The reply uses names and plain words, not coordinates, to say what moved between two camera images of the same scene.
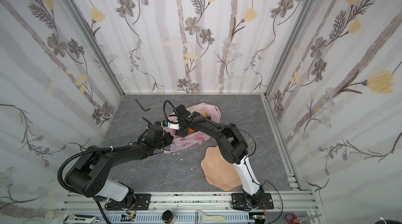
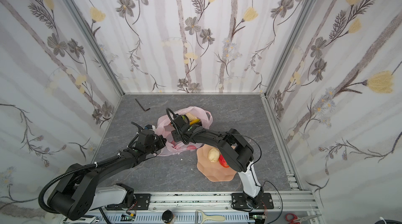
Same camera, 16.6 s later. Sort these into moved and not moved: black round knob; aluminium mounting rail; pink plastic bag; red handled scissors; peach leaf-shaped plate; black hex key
Moved: peach leaf-shaped plate; pink plastic bag
Not moved: black round knob; red handled scissors; black hex key; aluminium mounting rail
